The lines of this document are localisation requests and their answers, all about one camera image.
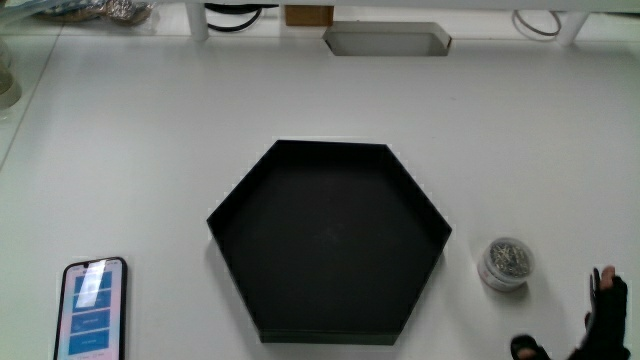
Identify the white round container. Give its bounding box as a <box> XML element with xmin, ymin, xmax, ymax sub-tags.
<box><xmin>0</xmin><ymin>39</ymin><xmax>23</xmax><ymax>111</ymax></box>

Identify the person's right hand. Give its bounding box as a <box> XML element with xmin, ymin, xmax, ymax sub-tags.
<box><xmin>510</xmin><ymin>265</ymin><xmax>632</xmax><ymax>360</ymax></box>

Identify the black hexagonal tray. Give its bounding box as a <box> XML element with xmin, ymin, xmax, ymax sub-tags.
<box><xmin>206</xmin><ymin>139</ymin><xmax>453</xmax><ymax>346</ymax></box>

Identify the clear plastic bag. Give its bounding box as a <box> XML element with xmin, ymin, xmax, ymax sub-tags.
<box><xmin>0</xmin><ymin>0</ymin><xmax>156</xmax><ymax>27</ymax></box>

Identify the brown cardboard box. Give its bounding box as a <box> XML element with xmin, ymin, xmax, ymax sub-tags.
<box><xmin>284</xmin><ymin>5</ymin><xmax>335</xmax><ymax>28</ymax></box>

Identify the white desk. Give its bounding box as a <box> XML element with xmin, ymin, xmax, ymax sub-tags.
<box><xmin>0</xmin><ymin>4</ymin><xmax>640</xmax><ymax>360</ymax></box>

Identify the black cable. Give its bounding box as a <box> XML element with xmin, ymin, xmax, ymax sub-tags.
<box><xmin>203</xmin><ymin>3</ymin><xmax>279</xmax><ymax>33</ymax></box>

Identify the clear tub of paper clips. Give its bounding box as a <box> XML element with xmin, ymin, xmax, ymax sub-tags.
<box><xmin>477</xmin><ymin>237</ymin><xmax>536</xmax><ymax>293</ymax></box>

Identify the black smartphone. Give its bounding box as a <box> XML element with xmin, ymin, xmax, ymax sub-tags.
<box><xmin>53</xmin><ymin>256</ymin><xmax>129</xmax><ymax>360</ymax></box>

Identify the white cable cutout tray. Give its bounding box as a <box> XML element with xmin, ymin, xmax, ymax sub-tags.
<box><xmin>322</xmin><ymin>21</ymin><xmax>453</xmax><ymax>57</ymax></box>

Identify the white shelf leg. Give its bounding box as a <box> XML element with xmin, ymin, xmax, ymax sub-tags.
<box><xmin>555</xmin><ymin>11</ymin><xmax>591</xmax><ymax>48</ymax></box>
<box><xmin>185</xmin><ymin>2</ymin><xmax>210</xmax><ymax>42</ymax></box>

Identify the grey cable loop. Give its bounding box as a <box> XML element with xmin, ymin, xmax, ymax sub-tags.
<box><xmin>512</xmin><ymin>9</ymin><xmax>563</xmax><ymax>38</ymax></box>

